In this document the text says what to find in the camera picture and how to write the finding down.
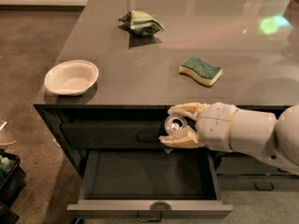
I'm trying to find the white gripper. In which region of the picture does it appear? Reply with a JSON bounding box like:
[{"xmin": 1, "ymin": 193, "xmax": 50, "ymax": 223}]
[{"xmin": 159, "ymin": 103, "xmax": 238, "ymax": 151}]

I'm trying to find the blue pepsi can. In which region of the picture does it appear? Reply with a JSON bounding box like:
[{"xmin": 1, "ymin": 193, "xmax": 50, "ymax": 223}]
[{"xmin": 161, "ymin": 115, "xmax": 187, "ymax": 135}]

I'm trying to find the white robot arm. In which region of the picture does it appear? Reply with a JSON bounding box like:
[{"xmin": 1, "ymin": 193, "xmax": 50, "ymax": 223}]
[{"xmin": 159, "ymin": 103, "xmax": 299, "ymax": 175}]

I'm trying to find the dark right middle drawer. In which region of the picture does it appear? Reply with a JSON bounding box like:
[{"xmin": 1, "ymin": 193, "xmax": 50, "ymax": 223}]
[{"xmin": 215, "ymin": 155, "xmax": 288, "ymax": 175}]

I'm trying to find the dark drawer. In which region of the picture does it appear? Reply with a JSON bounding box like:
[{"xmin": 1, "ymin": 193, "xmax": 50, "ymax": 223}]
[
  {"xmin": 215, "ymin": 155, "xmax": 288, "ymax": 175},
  {"xmin": 61, "ymin": 120, "xmax": 164, "ymax": 148},
  {"xmin": 218, "ymin": 175, "xmax": 299, "ymax": 191}
]

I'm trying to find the dark right bottom drawer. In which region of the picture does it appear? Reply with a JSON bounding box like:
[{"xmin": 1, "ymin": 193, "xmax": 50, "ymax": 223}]
[{"xmin": 218, "ymin": 175, "xmax": 299, "ymax": 191}]

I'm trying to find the open middle drawer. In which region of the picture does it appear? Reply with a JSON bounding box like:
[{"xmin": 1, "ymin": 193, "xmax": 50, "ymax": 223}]
[{"xmin": 67, "ymin": 149, "xmax": 233, "ymax": 223}]

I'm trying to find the dark top drawer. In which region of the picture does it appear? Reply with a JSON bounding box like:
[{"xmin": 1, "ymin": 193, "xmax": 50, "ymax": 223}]
[{"xmin": 61, "ymin": 120, "xmax": 164, "ymax": 148}]

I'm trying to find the dark cabinet counter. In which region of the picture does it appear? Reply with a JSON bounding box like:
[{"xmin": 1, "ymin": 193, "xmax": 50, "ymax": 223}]
[{"xmin": 35, "ymin": 0, "xmax": 299, "ymax": 171}]

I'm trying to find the green yellow sponge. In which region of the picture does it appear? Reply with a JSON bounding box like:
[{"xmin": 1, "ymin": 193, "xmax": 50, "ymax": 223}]
[{"xmin": 179, "ymin": 56, "xmax": 222, "ymax": 86}]

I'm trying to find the crumpled green chip bag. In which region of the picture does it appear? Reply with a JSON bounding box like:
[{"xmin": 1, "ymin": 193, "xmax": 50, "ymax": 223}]
[{"xmin": 119, "ymin": 10, "xmax": 164, "ymax": 35}]

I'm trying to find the white bowl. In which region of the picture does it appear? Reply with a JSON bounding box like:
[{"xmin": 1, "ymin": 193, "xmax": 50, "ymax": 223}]
[{"xmin": 44, "ymin": 60, "xmax": 99, "ymax": 96}]

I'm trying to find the black bin with bottles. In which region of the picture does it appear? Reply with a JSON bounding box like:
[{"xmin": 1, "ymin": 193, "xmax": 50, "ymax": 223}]
[{"xmin": 0, "ymin": 151, "xmax": 26, "ymax": 224}]

